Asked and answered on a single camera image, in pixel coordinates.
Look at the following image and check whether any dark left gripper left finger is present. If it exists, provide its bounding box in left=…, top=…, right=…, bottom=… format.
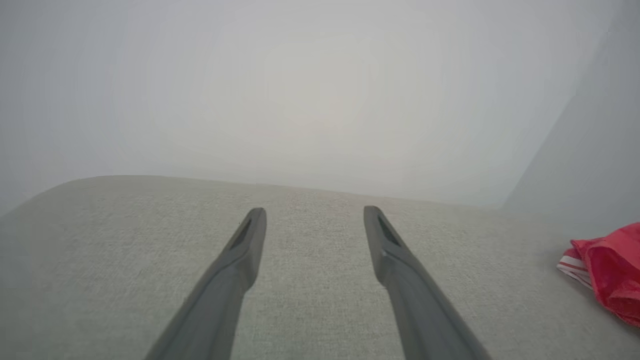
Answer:
left=144, top=207, right=268, bottom=360

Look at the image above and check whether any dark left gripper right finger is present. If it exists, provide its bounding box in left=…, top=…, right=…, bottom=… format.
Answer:
left=363, top=205, right=494, bottom=360

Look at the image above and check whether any red and white jersey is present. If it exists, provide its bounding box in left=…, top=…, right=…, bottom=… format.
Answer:
left=556, top=222, right=640, bottom=328

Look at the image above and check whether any grey fabric sofa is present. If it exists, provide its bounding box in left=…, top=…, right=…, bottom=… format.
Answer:
left=0, top=175, right=640, bottom=360

